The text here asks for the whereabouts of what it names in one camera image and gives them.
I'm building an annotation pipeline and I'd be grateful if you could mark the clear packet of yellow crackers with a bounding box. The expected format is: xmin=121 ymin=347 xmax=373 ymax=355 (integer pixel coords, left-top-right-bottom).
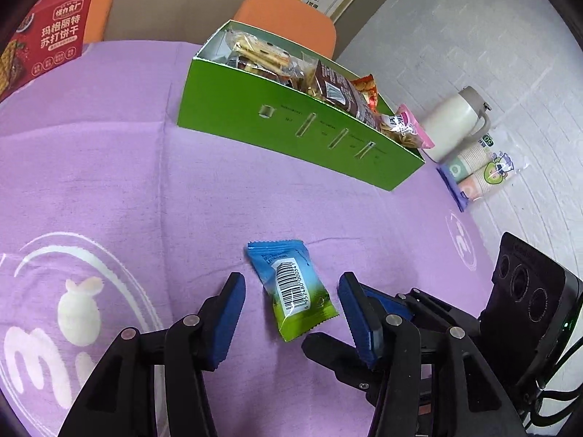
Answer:
xmin=228 ymin=29 xmax=294 ymax=76

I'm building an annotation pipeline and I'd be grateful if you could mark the orange chair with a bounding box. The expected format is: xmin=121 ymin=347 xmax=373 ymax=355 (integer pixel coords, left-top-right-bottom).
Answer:
xmin=234 ymin=0 xmax=337 ymax=60
xmin=84 ymin=0 xmax=119 ymax=44

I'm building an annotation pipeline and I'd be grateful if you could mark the brown paper bag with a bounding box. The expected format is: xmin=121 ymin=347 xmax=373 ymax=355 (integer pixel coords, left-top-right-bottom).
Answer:
xmin=104 ymin=0 xmax=274 ymax=42

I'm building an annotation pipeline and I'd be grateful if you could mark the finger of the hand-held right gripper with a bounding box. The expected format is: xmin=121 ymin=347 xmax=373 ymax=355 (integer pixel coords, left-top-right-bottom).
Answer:
xmin=302 ymin=331 xmax=384 ymax=391
xmin=357 ymin=282 xmax=481 ymax=336

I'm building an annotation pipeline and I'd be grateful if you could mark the clear packet of brown snack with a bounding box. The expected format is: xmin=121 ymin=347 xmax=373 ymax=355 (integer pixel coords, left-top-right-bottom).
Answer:
xmin=291 ymin=55 xmax=320 ymax=96

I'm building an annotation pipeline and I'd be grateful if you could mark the pink snack packet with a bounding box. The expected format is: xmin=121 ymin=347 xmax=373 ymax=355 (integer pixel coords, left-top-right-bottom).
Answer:
xmin=380 ymin=104 xmax=431 ymax=150

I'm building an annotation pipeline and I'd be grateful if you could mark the blue and green snack packet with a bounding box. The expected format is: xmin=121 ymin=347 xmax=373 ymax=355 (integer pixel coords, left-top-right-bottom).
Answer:
xmin=247 ymin=239 xmax=340 ymax=343

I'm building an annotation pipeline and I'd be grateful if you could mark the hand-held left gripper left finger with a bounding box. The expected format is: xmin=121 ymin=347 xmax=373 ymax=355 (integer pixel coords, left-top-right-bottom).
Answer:
xmin=58 ymin=272 xmax=247 ymax=437

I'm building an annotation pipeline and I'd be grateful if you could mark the red cracker box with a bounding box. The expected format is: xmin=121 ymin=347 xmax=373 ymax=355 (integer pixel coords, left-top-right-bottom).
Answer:
xmin=0 ymin=0 xmax=95 ymax=101

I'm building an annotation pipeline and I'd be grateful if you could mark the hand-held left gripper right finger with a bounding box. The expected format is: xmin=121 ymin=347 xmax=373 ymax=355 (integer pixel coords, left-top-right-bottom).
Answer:
xmin=338 ymin=271 xmax=520 ymax=437

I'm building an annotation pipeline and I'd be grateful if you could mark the white thermos jug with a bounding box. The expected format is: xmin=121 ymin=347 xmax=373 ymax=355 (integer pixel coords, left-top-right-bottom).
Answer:
xmin=418 ymin=86 xmax=493 ymax=163

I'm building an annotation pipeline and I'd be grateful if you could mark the pack of paper cups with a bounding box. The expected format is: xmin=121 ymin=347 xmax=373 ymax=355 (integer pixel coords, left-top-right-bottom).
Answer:
xmin=436 ymin=127 xmax=529 ymax=212

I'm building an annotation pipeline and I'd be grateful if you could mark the green cardboard box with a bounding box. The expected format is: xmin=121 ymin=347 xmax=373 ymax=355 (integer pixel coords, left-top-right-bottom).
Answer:
xmin=177 ymin=19 xmax=426 ymax=193

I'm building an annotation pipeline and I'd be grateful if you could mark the dark brown snack packet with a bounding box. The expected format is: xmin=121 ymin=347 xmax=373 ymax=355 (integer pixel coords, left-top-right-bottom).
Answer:
xmin=314 ymin=60 xmax=382 ymax=126

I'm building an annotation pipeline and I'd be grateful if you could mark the red crispy snack packet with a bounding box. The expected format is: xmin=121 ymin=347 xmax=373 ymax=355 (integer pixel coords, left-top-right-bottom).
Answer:
xmin=351 ymin=74 xmax=381 ymax=114

